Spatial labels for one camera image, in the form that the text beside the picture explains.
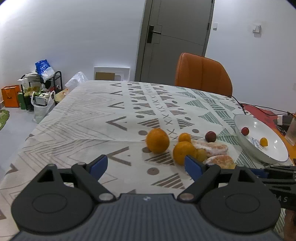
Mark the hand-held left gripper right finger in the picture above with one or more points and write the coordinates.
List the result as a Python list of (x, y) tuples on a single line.
[(193, 166)]

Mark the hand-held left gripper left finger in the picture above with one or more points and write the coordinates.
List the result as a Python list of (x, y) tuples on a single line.
[(99, 165)]

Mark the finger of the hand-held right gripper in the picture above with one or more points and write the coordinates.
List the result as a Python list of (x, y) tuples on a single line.
[(256, 172), (281, 168)]

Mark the small yellow-green fruit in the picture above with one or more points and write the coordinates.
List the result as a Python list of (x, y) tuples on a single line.
[(201, 154)]

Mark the medium orange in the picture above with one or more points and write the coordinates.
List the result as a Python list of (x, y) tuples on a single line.
[(182, 153)]

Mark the white plate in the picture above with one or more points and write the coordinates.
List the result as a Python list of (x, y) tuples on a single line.
[(275, 139)]

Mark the small tangerine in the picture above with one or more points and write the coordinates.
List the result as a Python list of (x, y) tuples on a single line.
[(184, 137)]

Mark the large orange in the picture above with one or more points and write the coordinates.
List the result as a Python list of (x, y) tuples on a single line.
[(158, 141)]

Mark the small yellow fruit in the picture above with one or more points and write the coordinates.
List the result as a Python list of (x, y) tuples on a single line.
[(263, 141)]

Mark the frosted plastic cup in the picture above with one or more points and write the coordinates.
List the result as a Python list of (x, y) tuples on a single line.
[(291, 133)]

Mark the small red fruit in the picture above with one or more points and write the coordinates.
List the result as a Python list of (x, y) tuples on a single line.
[(245, 131)]

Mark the white charger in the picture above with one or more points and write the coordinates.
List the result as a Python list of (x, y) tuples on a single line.
[(279, 120)]

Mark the grey power adapter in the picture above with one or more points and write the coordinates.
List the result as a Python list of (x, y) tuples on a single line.
[(288, 119)]

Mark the red and orange table mat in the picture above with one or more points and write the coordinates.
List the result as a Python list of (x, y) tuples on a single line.
[(263, 113)]

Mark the beige board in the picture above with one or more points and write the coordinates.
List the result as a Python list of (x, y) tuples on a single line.
[(60, 95)]

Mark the white plastic bag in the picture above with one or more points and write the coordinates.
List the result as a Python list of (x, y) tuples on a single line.
[(40, 111)]

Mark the clear plastic bag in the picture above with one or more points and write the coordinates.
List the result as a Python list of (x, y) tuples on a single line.
[(76, 80)]

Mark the orange chair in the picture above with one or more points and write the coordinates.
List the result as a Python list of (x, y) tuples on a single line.
[(201, 74)]

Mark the white foam packaging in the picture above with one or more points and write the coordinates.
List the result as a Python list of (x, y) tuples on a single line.
[(122, 73)]

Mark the black metal rack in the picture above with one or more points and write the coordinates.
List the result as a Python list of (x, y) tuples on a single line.
[(59, 78)]

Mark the green box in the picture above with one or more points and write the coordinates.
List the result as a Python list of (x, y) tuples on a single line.
[(22, 100)]

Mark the green rug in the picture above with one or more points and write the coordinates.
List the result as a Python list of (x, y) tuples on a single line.
[(3, 119)]

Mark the blue and white bag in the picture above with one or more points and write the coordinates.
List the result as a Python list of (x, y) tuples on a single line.
[(44, 68)]

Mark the orange paper bag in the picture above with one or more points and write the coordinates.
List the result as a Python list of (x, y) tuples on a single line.
[(10, 96)]

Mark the grey door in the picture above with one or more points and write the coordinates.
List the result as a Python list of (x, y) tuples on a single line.
[(180, 27)]

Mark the small white wall switch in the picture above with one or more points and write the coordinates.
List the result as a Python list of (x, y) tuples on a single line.
[(215, 26)]

